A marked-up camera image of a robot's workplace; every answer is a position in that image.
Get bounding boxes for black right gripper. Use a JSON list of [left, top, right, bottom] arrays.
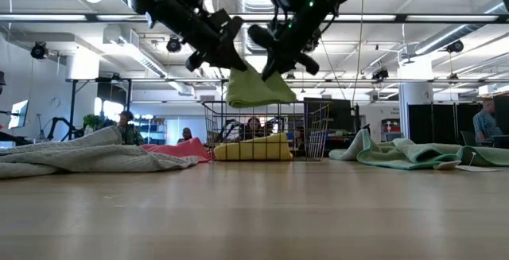
[[248, 3, 339, 82]]

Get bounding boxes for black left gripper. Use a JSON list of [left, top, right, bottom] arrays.
[[147, 0, 248, 73]]

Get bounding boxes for lime green microfiber towel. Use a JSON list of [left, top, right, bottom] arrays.
[[225, 63, 298, 109]]

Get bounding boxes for yellow microfiber towel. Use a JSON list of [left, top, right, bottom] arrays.
[[213, 132, 294, 161]]

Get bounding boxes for pink microfiber towel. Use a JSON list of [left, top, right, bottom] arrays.
[[141, 137, 214, 164]]

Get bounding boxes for pale mint green towel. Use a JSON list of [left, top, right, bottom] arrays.
[[328, 128, 509, 172]]

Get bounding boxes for grey waffle weave towel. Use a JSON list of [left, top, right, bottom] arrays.
[[0, 126, 200, 180]]

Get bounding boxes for black ceiling spotlight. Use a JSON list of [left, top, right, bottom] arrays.
[[166, 36, 183, 53], [30, 41, 49, 60], [445, 39, 465, 54]]

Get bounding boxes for black television screen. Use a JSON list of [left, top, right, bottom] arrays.
[[304, 97, 353, 132]]

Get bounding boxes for blue storage shelf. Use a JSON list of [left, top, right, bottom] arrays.
[[137, 118, 168, 146]]

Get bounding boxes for white round column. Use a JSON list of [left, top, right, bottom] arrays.
[[398, 83, 434, 140]]

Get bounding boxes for green background plant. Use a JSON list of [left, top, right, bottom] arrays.
[[82, 113, 107, 132]]

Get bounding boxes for black background rig stand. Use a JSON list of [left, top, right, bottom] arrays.
[[65, 77, 133, 146]]

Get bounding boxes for computer monitor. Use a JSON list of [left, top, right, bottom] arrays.
[[8, 99, 30, 129]]

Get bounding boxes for white towel label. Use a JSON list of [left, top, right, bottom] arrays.
[[455, 151, 503, 173]]

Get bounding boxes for wire mesh basket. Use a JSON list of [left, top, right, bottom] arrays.
[[201, 99, 333, 161]]

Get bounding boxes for black partition wall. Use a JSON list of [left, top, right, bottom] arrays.
[[408, 103, 480, 145]]

